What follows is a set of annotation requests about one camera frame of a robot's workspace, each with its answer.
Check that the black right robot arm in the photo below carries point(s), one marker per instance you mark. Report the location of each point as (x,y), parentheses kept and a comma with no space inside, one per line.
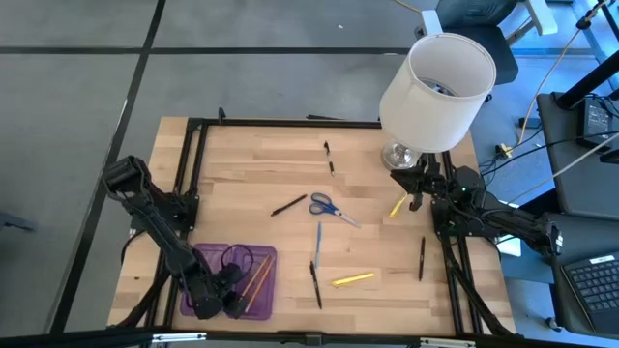
(508,222)

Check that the black office chair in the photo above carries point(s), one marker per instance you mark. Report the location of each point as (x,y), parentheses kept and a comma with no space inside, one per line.
(503,53)

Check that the black power adapter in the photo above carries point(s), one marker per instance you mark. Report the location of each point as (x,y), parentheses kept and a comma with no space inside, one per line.
(595,121)

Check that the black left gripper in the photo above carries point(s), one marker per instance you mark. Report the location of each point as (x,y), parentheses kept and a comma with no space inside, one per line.
(205,295)

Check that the black laptop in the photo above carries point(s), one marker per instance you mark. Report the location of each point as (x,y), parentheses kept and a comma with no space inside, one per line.
(595,290)

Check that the silver metal bracket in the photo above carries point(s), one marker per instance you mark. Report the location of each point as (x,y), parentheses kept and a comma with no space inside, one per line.
(447,343)
(179,337)

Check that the grey side table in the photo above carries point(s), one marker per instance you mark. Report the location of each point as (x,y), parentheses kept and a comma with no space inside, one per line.
(570,164)

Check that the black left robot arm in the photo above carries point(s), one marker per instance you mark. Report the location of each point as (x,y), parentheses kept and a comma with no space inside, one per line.
(155,227)

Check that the black aluminium table frame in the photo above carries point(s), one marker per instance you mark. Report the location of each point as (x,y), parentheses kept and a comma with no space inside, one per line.
(290,123)

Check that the purple plastic supply box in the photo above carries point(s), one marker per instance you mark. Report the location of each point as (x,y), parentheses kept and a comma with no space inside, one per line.
(208,253)

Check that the blue pen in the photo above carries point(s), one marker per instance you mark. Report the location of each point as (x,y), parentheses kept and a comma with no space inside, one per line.
(318,244)

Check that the silver lamp with white shade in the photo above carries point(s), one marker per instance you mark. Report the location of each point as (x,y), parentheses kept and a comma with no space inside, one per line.
(435,111)

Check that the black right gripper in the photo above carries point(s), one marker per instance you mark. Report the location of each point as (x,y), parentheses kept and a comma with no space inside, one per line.
(428,182)

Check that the black and white pen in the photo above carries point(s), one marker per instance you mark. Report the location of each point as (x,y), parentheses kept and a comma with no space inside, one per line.
(331,166)

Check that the light wooden pencil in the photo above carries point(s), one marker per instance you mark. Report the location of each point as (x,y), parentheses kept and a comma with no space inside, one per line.
(256,274)

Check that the dark brown pen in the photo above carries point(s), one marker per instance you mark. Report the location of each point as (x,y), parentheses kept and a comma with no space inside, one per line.
(421,258)

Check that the orange pencil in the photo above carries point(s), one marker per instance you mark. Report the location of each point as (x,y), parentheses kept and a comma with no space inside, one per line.
(263,280)

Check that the yellow black plug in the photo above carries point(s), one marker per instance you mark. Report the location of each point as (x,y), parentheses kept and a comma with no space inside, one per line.
(504,151)

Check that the black stand pole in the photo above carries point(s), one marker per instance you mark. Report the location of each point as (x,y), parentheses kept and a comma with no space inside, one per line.
(590,82)

